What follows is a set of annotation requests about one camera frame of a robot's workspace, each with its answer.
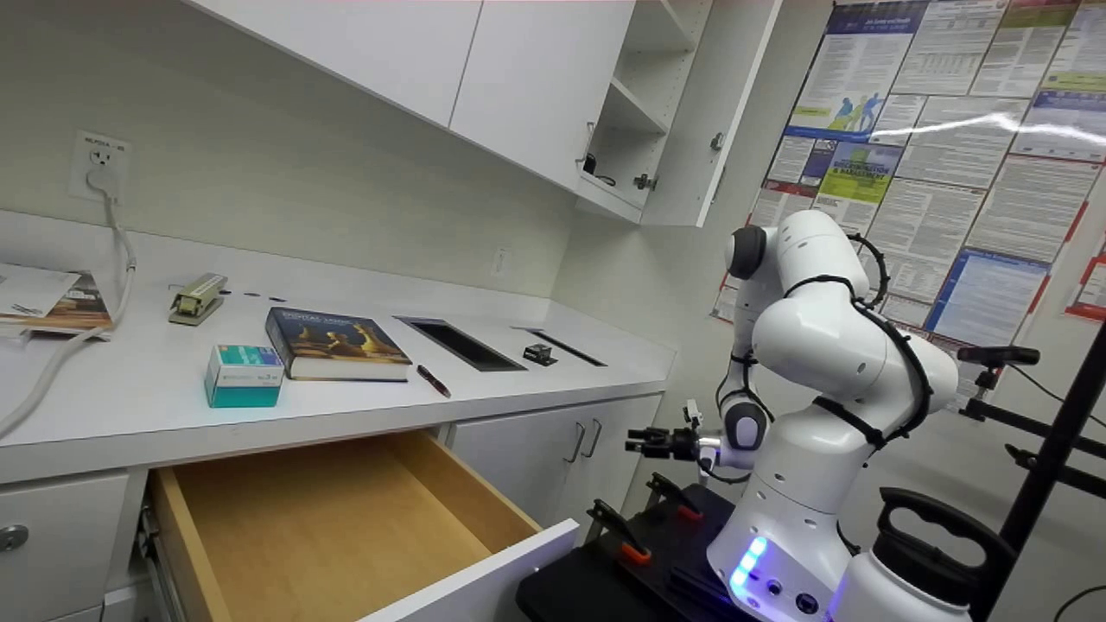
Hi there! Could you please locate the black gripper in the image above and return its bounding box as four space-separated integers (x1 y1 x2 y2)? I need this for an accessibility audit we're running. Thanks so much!
627 425 707 467

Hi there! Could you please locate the white lower cabinet door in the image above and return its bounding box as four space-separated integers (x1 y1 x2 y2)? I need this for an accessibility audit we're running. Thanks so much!
446 404 588 528

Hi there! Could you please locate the open wooden drawer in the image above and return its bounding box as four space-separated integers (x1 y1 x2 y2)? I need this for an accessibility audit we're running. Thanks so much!
144 429 585 622

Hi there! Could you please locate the open white upper cabinet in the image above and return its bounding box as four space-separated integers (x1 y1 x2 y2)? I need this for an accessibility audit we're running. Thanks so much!
572 0 715 226

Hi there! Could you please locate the open white upper cabinet door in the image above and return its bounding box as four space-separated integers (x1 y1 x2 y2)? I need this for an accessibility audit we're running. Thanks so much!
641 0 788 231

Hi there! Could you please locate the black robot cart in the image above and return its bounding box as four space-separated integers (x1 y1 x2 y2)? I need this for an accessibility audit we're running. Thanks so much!
513 481 763 622

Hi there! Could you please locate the dark pen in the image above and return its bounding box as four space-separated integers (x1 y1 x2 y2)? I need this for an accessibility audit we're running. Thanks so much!
412 364 458 402

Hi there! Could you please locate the dark hardcover book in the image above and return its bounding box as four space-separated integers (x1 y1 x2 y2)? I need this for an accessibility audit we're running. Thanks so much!
263 303 415 387

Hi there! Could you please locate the poster with green picture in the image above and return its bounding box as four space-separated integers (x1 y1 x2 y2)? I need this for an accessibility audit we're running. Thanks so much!
813 134 909 216

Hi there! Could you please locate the teal and white box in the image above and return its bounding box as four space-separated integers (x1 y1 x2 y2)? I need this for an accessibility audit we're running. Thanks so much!
201 341 286 413

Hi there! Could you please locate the grey stapler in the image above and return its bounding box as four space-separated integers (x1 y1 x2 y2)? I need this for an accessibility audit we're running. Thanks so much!
166 270 232 328

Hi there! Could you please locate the white closed drawer front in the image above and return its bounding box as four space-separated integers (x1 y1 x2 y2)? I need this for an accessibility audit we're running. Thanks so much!
0 467 148 622

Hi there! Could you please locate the stack of papers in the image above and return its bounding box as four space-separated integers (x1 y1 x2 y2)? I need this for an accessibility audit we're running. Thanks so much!
0 261 129 345

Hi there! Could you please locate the orange-handled clamp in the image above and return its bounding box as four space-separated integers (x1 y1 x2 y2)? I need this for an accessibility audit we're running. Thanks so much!
643 469 709 528
585 494 656 569

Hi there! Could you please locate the white device with black handle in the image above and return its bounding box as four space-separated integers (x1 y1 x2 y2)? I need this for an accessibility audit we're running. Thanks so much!
822 485 1023 622

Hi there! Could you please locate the dense text wall poster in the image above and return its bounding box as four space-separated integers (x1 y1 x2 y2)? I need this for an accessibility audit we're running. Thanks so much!
966 151 1106 270
860 172 997 312

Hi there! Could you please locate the blue-bordered wall poster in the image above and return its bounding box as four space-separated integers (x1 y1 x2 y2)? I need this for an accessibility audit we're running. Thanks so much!
923 247 1055 353

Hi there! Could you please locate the black camera tripod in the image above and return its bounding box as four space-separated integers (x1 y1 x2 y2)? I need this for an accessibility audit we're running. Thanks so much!
951 323 1106 555

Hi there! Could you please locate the blue-header wall poster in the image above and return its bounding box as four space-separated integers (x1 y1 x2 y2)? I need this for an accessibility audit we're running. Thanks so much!
785 0 930 144

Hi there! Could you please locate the white text wall poster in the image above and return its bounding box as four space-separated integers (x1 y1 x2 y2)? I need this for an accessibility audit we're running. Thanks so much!
893 0 1019 99

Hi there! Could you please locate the green-header wall poster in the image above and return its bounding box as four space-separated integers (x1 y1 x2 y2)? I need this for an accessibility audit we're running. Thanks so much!
968 0 1085 104

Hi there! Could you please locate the white power cable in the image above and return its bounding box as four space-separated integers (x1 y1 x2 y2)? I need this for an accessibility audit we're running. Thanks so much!
0 168 141 444

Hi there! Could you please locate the white wall outlet with plug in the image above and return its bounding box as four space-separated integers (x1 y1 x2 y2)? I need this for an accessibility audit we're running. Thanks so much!
71 127 136 209

